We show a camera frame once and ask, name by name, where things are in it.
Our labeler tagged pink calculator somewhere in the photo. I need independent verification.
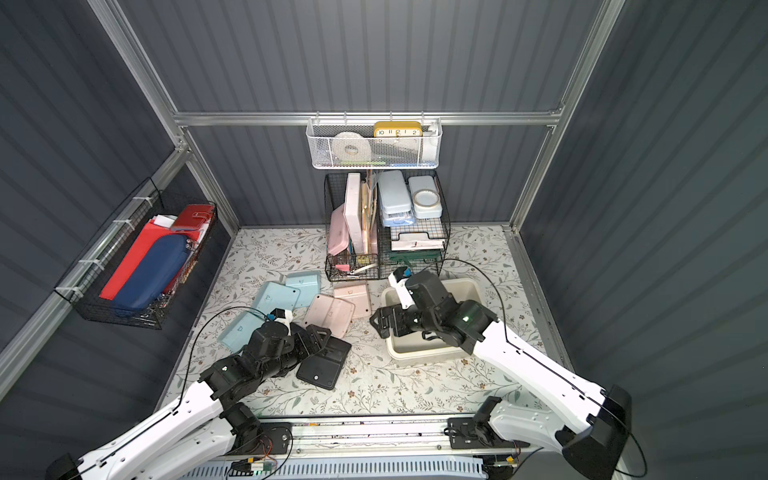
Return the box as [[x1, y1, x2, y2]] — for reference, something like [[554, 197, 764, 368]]
[[334, 282, 373, 320], [303, 294, 355, 339]]

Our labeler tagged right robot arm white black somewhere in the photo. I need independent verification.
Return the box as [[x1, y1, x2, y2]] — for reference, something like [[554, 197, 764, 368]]
[[369, 267, 632, 479]]

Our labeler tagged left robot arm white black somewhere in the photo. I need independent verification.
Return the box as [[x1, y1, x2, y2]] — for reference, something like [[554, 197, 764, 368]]
[[45, 321, 332, 479]]

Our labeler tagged beige plastic storage box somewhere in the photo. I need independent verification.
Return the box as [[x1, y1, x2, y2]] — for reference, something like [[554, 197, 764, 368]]
[[385, 278, 484, 367]]

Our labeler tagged light blue calculator lower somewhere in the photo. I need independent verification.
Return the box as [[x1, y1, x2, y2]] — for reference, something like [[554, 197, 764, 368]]
[[217, 309, 265, 353]]

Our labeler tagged light blue calculator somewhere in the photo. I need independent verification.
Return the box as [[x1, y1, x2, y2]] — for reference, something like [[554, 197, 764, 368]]
[[283, 271, 322, 308], [217, 309, 265, 353], [252, 282, 300, 315]]

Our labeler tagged light blue calculator upper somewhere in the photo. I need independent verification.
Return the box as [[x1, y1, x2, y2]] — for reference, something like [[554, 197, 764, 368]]
[[283, 271, 322, 308]]

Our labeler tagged light blue calculator middle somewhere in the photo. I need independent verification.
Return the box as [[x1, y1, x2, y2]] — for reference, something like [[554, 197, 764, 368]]
[[252, 282, 300, 315]]

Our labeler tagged white round tape box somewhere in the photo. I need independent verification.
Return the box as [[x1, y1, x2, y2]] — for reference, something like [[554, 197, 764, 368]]
[[407, 175, 443, 220]]

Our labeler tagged floral table mat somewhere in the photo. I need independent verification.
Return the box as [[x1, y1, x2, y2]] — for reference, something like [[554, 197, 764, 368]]
[[159, 224, 546, 417]]

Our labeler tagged pink case in organizer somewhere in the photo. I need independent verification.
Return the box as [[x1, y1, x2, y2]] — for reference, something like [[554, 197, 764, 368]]
[[327, 203, 350, 256]]

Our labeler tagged light blue pencil case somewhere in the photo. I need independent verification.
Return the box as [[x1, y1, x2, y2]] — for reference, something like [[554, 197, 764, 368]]
[[377, 170, 415, 227]]

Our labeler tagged pink upright book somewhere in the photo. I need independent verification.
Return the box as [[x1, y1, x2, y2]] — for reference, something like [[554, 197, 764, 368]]
[[344, 172, 365, 254]]

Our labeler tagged small circuit board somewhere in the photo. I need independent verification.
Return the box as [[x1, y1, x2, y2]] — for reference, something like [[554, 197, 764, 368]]
[[227, 458, 279, 477]]

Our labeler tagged navy blue pouch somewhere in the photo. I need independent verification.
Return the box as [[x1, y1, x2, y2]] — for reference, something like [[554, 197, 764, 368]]
[[111, 234, 189, 318]]

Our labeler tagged red wallet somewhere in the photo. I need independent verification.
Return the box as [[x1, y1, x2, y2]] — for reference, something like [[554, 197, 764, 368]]
[[169, 204, 215, 232]]

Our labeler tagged red folder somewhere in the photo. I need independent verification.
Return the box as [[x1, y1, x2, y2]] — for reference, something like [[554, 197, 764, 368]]
[[99, 221, 171, 300]]

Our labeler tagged white mesh hanging basket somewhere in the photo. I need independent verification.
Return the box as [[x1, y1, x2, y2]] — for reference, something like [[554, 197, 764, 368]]
[[305, 117, 443, 170]]

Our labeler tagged white tape roll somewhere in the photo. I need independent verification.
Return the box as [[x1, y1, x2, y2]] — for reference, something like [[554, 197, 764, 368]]
[[330, 132, 372, 164]]

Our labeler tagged yellow clock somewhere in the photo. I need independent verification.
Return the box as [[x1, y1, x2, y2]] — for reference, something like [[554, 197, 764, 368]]
[[373, 120, 423, 139]]

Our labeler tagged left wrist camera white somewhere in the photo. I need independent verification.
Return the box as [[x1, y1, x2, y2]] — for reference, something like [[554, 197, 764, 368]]
[[265, 308, 293, 326]]

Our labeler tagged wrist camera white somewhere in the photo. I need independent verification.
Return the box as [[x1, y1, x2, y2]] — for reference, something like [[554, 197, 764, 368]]
[[388, 266, 414, 310], [265, 308, 293, 326]]

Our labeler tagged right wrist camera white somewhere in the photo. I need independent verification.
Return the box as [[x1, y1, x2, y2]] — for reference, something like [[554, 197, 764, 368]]
[[388, 266, 414, 310]]

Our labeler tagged black wire desk organizer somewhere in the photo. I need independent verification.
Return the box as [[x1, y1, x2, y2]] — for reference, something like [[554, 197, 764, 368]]
[[324, 170, 451, 282]]

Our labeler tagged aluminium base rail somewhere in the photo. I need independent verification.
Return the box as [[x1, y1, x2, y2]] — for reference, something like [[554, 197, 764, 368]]
[[119, 413, 625, 480]]

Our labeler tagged black wire side basket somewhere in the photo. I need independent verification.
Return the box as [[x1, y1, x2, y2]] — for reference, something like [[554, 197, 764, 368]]
[[55, 171, 230, 330]]

